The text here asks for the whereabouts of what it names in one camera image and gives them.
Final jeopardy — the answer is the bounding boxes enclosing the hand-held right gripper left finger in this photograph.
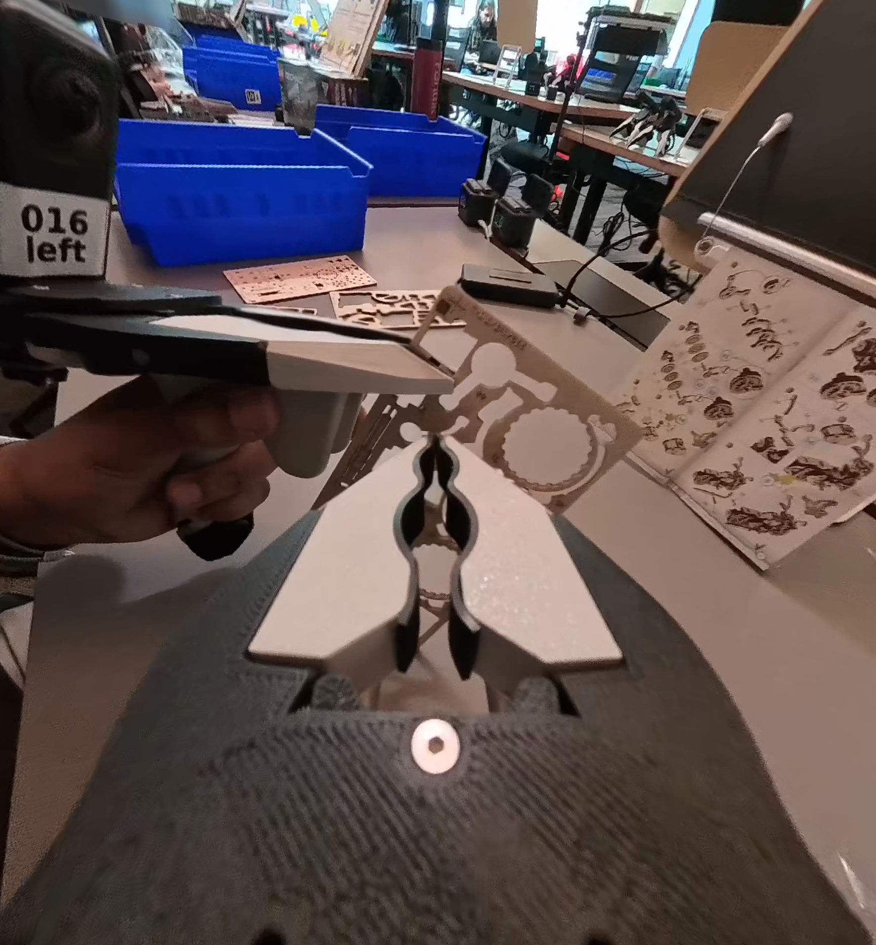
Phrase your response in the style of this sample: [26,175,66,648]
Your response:
[246,434,435,674]

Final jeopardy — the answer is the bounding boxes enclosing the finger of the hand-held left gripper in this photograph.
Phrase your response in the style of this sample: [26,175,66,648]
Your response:
[150,315,456,478]
[211,303,419,346]

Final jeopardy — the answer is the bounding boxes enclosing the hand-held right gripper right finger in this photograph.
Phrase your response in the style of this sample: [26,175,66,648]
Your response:
[440,436,625,680]

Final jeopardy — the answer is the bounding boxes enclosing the wooden puzzle sheet with gear cutout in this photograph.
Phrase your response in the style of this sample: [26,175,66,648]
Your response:
[313,286,644,651]

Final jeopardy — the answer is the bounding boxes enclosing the grey desk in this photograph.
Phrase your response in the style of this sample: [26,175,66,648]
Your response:
[10,203,876,945]

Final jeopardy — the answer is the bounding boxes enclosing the person's left hand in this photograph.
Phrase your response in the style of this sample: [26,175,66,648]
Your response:
[0,375,282,551]

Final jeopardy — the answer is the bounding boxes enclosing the wooden puzzle sheet large cutouts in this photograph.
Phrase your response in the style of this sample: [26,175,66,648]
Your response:
[329,289,448,335]

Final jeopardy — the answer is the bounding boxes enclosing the wooden puzzle sheet small holes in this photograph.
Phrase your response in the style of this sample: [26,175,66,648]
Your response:
[223,254,379,306]

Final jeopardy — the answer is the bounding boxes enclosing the large blue plastic bin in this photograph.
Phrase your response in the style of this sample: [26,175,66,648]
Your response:
[113,118,374,268]

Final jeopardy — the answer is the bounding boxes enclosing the black power bank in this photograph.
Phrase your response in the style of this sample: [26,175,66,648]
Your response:
[459,263,562,309]

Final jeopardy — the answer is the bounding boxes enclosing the dark foil packet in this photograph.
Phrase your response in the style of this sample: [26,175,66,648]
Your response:
[276,58,329,138]

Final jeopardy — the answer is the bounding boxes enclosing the black flat pad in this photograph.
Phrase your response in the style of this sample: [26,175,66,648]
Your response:
[532,258,673,348]

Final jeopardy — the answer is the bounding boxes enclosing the printed instruction sheet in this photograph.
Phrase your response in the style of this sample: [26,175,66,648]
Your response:
[614,247,876,571]

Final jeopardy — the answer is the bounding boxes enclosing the cardboard sign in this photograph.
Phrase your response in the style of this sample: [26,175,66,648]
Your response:
[323,0,392,76]

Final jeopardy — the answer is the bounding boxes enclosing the background wooden table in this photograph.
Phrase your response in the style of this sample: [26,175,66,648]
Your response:
[441,70,706,182]

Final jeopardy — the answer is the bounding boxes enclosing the black machine with screen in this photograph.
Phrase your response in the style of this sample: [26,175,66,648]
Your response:
[577,6,655,106]

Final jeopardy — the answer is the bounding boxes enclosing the white-tipped thin rod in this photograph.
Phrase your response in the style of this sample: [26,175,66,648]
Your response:
[702,112,795,246]

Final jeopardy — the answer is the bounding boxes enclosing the black board stand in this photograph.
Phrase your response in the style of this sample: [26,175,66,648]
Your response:
[659,0,876,326]

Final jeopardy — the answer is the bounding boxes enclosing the black cable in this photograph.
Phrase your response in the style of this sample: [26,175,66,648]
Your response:
[558,227,662,327]

